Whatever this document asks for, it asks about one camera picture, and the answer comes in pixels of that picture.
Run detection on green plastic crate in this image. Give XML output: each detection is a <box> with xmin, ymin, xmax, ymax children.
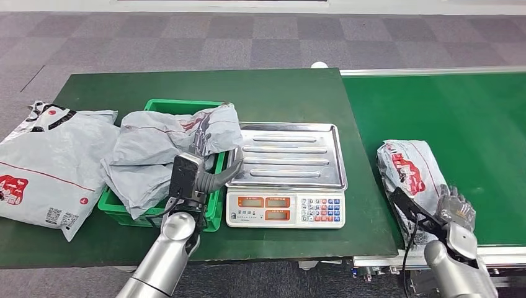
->
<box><xmin>97</xmin><ymin>98</ymin><xmax>227</xmax><ymax>233</ymax></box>

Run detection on silver parcel bag red lettering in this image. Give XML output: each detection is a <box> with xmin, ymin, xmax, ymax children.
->
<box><xmin>377</xmin><ymin>140</ymin><xmax>455</xmax><ymax>253</ymax></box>

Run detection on grey parcel bag red picture print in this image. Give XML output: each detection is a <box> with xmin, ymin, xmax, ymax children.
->
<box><xmin>112</xmin><ymin>102</ymin><xmax>244</xmax><ymax>166</ymax></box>

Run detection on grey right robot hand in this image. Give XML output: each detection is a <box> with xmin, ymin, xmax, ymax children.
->
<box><xmin>435</xmin><ymin>184</ymin><xmax>476</xmax><ymax>234</ymax></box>

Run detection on large grey bag QR codes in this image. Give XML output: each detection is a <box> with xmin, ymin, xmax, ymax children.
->
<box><xmin>0</xmin><ymin>101</ymin><xmax>121</xmax><ymax>243</ymax></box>

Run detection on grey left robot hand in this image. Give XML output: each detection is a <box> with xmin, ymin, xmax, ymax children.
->
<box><xmin>189</xmin><ymin>113</ymin><xmax>244</xmax><ymax>195</ymax></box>

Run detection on white scale with steel tray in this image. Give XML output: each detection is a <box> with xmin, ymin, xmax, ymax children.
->
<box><xmin>225</xmin><ymin>122</ymin><xmax>349</xmax><ymax>230</ymax></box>

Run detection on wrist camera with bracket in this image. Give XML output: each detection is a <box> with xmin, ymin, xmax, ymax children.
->
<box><xmin>389</xmin><ymin>187</ymin><xmax>450</xmax><ymax>244</ymax></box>
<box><xmin>168</xmin><ymin>153</ymin><xmax>205</xmax><ymax>203</ymax></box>

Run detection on green conveyor belt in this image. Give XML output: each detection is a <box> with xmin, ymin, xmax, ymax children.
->
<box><xmin>341</xmin><ymin>65</ymin><xmax>526</xmax><ymax>284</ymax></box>

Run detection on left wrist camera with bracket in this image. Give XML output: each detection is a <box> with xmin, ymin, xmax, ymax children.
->
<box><xmin>168</xmin><ymin>153</ymin><xmax>205</xmax><ymax>203</ymax></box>

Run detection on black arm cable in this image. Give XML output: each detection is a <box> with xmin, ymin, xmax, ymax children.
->
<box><xmin>145</xmin><ymin>196</ymin><xmax>182</xmax><ymax>228</ymax></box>
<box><xmin>401</xmin><ymin>213</ymin><xmax>421</xmax><ymax>298</ymax></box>

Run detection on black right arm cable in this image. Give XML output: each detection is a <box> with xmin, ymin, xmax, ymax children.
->
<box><xmin>401</xmin><ymin>213</ymin><xmax>421</xmax><ymax>298</ymax></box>

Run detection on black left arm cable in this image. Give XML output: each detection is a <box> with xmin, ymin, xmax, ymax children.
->
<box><xmin>145</xmin><ymin>196</ymin><xmax>182</xmax><ymax>228</ymax></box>

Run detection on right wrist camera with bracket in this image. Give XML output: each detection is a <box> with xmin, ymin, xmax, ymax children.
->
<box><xmin>389</xmin><ymin>187</ymin><xmax>450</xmax><ymax>244</ymax></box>

